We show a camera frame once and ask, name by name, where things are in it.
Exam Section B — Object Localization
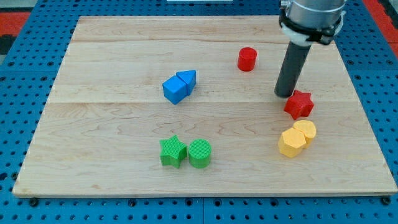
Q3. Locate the yellow hexagon block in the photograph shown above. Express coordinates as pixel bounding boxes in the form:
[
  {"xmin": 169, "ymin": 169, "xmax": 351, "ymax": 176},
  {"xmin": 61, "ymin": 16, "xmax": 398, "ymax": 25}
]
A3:
[{"xmin": 278, "ymin": 128, "xmax": 307, "ymax": 158}]

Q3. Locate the yellow heart block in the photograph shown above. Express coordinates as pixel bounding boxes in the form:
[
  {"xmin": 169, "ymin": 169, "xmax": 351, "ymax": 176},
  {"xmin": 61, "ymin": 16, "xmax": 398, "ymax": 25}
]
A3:
[{"xmin": 293, "ymin": 120, "xmax": 317, "ymax": 148}]

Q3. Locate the green cylinder block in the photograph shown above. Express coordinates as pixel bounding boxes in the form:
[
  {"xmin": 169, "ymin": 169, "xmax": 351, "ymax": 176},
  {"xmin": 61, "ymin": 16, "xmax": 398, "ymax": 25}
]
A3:
[{"xmin": 188, "ymin": 139, "xmax": 211, "ymax": 169}]

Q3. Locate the green star block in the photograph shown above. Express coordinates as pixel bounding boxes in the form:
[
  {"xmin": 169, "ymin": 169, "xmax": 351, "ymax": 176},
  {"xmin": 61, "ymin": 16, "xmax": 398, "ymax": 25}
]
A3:
[{"xmin": 159, "ymin": 135, "xmax": 187, "ymax": 169}]

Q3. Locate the blue triangle block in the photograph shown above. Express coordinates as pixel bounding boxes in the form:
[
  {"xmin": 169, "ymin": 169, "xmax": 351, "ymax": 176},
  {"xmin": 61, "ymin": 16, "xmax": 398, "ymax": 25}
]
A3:
[{"xmin": 176, "ymin": 70, "xmax": 197, "ymax": 95}]

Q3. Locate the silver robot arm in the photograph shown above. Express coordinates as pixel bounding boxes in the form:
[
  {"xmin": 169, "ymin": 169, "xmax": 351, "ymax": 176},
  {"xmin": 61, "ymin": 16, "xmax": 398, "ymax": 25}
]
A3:
[{"xmin": 274, "ymin": 0, "xmax": 346, "ymax": 98}]

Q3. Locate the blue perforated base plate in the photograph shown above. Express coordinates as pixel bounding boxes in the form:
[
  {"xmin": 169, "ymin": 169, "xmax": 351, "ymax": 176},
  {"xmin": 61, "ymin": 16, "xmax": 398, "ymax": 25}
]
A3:
[{"xmin": 1, "ymin": 1, "xmax": 397, "ymax": 223}]

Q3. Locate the wooden board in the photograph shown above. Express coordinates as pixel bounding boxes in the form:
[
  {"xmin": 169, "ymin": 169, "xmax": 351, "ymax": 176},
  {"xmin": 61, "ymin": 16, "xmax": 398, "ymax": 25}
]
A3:
[{"xmin": 13, "ymin": 16, "xmax": 397, "ymax": 198}]

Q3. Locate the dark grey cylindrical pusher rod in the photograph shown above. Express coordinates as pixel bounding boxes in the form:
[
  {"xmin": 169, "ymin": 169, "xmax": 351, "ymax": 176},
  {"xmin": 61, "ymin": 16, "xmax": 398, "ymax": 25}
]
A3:
[{"xmin": 274, "ymin": 42, "xmax": 311, "ymax": 98}]

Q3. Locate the red cylinder block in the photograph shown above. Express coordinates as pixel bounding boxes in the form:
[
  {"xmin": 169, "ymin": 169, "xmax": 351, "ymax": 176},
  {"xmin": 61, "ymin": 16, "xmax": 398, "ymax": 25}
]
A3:
[{"xmin": 237, "ymin": 47, "xmax": 257, "ymax": 72}]

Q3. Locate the blue cube block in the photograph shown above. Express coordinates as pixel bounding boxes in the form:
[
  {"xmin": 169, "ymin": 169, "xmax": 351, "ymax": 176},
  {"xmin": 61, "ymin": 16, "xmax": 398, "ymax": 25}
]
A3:
[{"xmin": 162, "ymin": 75, "xmax": 187, "ymax": 105}]

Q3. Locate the red star block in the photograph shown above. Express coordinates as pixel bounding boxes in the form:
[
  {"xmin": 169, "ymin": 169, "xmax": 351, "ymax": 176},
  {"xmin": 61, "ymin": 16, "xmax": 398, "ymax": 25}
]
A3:
[{"xmin": 284, "ymin": 90, "xmax": 314, "ymax": 120}]

